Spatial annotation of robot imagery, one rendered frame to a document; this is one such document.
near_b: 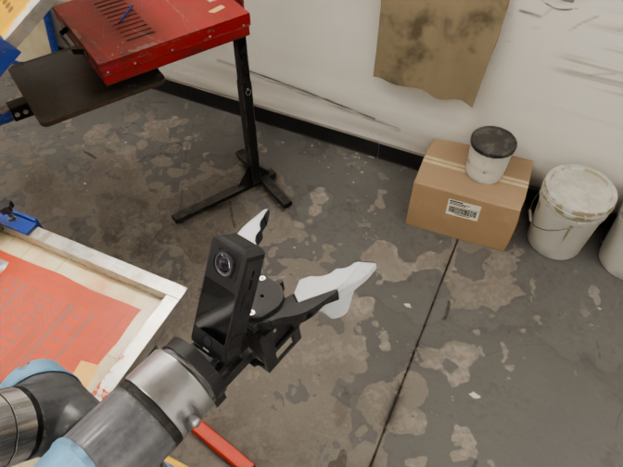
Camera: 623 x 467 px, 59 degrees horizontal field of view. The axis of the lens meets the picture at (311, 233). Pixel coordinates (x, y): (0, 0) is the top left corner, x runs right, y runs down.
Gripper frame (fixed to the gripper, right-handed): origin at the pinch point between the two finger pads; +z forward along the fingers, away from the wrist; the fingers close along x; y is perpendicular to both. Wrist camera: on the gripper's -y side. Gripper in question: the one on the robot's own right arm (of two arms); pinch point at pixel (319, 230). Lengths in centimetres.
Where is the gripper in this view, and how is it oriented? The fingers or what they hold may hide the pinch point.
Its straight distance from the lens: 60.1
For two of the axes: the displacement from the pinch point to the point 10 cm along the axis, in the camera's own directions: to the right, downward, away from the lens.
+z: 6.2, -6.0, 5.0
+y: 1.0, 7.0, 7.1
